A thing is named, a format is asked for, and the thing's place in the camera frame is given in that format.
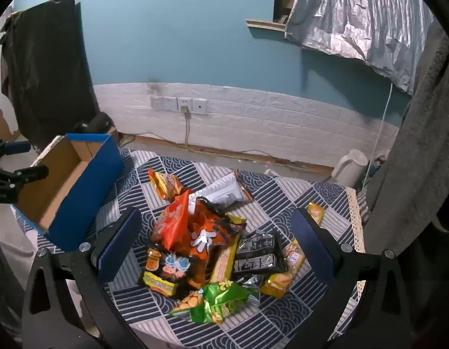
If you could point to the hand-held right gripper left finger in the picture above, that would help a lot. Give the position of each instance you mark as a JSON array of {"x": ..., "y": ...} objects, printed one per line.
[{"x": 117, "y": 247}]

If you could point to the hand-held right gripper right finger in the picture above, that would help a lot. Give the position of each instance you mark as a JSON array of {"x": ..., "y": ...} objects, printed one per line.
[{"x": 312, "y": 241}]

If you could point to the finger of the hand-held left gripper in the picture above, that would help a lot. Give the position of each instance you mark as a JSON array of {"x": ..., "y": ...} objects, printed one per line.
[
  {"x": 18, "y": 147},
  {"x": 28, "y": 175}
]

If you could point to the small yellow snack packet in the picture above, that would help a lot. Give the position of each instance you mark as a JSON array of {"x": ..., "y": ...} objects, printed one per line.
[
  {"x": 316, "y": 212},
  {"x": 293, "y": 256},
  {"x": 279, "y": 283}
]

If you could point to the black orange snack packet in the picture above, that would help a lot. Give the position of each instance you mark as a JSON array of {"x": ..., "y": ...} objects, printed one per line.
[{"x": 162, "y": 269}]

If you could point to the blue cardboard box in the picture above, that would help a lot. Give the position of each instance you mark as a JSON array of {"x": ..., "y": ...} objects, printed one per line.
[{"x": 86, "y": 196}]

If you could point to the red orange snack bag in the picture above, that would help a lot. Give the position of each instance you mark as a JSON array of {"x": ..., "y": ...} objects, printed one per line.
[{"x": 173, "y": 225}]

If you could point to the orange bag with white print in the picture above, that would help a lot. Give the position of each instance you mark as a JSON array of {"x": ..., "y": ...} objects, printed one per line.
[{"x": 206, "y": 240}]

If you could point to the beige wafer packet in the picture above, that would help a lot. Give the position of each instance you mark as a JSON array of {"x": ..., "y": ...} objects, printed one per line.
[{"x": 224, "y": 261}]

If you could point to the green snack bag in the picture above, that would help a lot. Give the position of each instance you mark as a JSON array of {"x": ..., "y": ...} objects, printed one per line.
[{"x": 217, "y": 300}]

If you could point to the blue white patterned tablecloth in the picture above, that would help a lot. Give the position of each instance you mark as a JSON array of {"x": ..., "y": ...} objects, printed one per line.
[{"x": 275, "y": 189}]

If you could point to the yellow red snack packet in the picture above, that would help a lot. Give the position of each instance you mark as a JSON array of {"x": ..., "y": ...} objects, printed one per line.
[{"x": 164, "y": 183}]

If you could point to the small white object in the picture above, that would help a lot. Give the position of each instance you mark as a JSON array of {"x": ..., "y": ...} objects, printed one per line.
[{"x": 271, "y": 172}]

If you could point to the white electric kettle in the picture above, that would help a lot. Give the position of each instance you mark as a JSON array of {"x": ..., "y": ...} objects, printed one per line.
[{"x": 349, "y": 169}]

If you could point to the black device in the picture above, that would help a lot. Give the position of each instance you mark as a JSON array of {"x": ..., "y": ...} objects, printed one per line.
[{"x": 97, "y": 121}]

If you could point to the black plastic sheet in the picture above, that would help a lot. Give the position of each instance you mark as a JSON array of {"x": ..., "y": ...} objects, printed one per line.
[{"x": 46, "y": 61}]

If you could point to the white orange-edged snack packet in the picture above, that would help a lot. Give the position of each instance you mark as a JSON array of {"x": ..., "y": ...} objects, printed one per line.
[{"x": 224, "y": 191}]

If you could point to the grey hanging towel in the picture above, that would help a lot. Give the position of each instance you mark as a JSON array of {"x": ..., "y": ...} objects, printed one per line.
[{"x": 409, "y": 152}]

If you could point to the wooden window sill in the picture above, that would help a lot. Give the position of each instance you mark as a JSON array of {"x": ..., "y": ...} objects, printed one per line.
[{"x": 264, "y": 25}]

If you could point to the silver foil curtain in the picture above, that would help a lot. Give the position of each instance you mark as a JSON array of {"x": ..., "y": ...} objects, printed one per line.
[{"x": 355, "y": 18}]

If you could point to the white wall socket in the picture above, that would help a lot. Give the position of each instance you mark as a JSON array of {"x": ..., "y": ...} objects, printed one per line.
[
  {"x": 157, "y": 102},
  {"x": 170, "y": 103},
  {"x": 199, "y": 106},
  {"x": 184, "y": 103}
]

